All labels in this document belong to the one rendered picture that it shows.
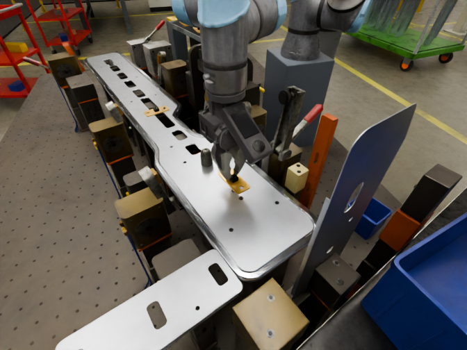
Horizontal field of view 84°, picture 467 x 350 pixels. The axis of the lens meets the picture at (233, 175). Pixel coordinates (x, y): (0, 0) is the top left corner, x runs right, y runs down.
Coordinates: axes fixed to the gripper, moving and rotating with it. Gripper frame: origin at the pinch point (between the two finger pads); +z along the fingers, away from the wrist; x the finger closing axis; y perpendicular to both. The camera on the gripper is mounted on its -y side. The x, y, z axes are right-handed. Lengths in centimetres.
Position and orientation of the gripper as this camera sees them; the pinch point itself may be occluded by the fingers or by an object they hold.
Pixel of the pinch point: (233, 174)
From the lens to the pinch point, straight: 59.0
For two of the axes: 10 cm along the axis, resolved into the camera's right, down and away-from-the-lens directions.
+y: -5.8, -5.5, 6.0
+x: -8.2, 4.0, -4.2
